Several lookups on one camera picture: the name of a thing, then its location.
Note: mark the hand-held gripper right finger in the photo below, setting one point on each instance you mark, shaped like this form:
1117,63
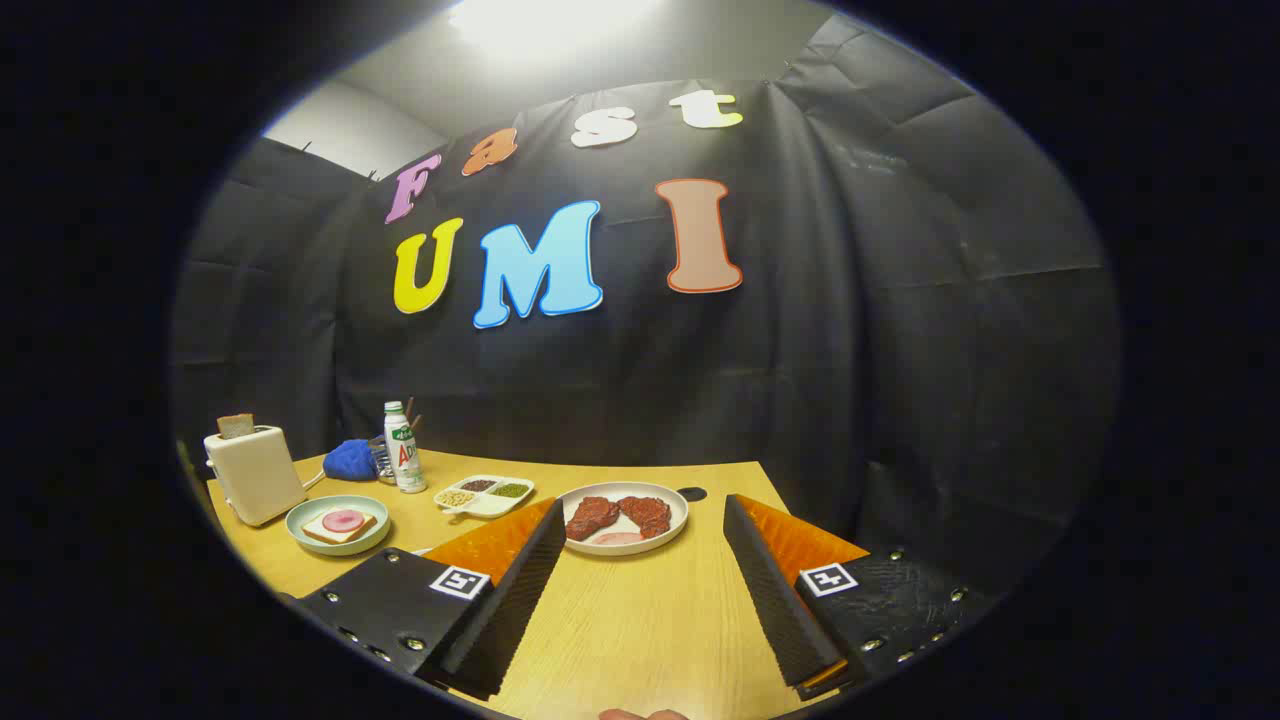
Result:
775,600

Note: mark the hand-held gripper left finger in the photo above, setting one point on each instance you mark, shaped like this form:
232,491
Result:
510,610

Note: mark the toasted bread slice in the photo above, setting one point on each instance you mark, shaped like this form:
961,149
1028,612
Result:
235,426

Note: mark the white divided dish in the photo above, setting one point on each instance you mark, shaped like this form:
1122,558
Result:
490,504

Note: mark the pile of green beans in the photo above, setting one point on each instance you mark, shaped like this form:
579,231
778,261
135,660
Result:
510,490

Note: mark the dark red meat piece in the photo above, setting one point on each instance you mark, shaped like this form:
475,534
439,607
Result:
648,515
590,518

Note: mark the white bowl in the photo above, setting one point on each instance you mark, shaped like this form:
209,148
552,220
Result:
675,528

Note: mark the pile of yellow soybeans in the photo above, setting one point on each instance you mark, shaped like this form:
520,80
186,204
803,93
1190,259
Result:
456,497

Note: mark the pile of dark red beans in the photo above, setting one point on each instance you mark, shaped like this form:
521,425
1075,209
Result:
478,485

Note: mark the pale pink ham slice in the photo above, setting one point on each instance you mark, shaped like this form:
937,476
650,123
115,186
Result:
618,538

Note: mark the small black object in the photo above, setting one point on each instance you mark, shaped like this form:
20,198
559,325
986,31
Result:
691,494

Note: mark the white drink bottle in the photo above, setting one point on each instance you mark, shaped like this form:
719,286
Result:
405,460

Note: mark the round pink ham slice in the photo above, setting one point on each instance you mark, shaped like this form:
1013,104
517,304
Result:
343,521

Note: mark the white sandwich bread slice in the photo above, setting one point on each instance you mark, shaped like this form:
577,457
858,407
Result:
318,531

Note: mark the blue fluffy cloth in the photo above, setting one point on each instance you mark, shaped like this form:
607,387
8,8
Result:
348,460

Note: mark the black backdrop cloth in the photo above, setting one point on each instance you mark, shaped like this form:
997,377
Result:
800,380

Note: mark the light green plate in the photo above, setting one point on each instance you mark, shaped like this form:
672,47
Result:
299,521

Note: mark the cream white toaster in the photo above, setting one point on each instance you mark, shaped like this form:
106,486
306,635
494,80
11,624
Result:
255,480

